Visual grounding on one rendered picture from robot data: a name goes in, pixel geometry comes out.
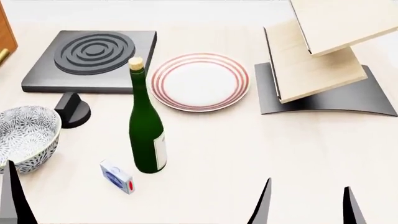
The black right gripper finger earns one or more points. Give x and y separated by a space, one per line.
354 210
261 207

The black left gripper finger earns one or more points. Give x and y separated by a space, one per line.
19 200

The black white patterned bowl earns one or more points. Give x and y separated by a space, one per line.
26 137

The white plate with red rings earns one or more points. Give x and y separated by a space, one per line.
200 82

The small blue white box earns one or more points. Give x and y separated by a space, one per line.
116 177

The black stove knob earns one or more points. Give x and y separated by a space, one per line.
73 112

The green wine bottle with cork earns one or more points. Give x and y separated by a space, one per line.
147 130

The wooden wine rack black base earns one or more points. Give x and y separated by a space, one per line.
314 70

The black flat stove burner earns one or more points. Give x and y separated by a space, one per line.
90 60

